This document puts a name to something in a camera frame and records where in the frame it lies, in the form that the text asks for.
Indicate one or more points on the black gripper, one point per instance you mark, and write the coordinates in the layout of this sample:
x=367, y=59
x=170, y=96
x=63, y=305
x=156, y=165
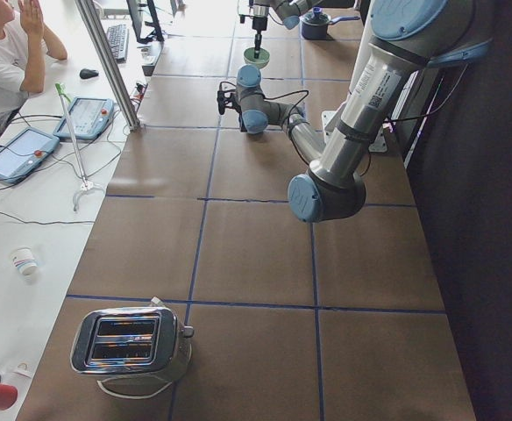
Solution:
x=259, y=22

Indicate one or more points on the green bowl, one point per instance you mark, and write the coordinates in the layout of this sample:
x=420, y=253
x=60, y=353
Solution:
x=258, y=58

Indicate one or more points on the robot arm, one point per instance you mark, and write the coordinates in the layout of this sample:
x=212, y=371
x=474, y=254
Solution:
x=407, y=36
x=288, y=12

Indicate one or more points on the blue saucepan with lid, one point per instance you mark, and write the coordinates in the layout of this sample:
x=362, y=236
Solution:
x=316, y=23

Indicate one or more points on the black monitor stand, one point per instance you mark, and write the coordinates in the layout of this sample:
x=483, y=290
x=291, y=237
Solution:
x=145, y=21

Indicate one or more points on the black keyboard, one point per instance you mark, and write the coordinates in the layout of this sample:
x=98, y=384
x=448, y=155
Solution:
x=118, y=38

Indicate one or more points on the white mounting pillar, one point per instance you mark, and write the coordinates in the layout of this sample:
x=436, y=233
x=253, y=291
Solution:
x=331, y=121

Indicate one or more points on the black computer mouse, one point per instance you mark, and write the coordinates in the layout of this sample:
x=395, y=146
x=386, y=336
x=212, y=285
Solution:
x=87, y=73

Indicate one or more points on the far teach pendant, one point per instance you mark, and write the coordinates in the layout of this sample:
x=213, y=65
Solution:
x=89, y=116

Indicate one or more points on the teach pendant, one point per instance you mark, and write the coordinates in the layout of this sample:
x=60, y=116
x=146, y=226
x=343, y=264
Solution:
x=89, y=116
x=25, y=153

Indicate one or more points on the reacher grabber stick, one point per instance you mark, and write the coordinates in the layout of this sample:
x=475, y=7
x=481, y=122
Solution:
x=87, y=186

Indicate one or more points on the person in white shirt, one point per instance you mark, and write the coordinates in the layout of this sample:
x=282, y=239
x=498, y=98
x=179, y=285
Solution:
x=25, y=42

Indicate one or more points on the near teach pendant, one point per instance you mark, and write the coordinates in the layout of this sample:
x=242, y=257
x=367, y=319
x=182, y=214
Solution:
x=25, y=153

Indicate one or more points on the paper cup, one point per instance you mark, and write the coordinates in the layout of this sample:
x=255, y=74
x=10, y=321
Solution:
x=24, y=261

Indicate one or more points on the white chrome toaster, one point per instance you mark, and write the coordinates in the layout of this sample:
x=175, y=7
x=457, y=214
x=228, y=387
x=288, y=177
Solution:
x=130, y=348

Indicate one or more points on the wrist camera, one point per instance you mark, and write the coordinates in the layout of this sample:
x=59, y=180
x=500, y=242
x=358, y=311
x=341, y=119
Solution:
x=244, y=10
x=226, y=100

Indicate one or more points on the aluminium frame post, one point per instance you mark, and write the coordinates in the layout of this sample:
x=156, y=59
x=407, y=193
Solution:
x=94, y=27

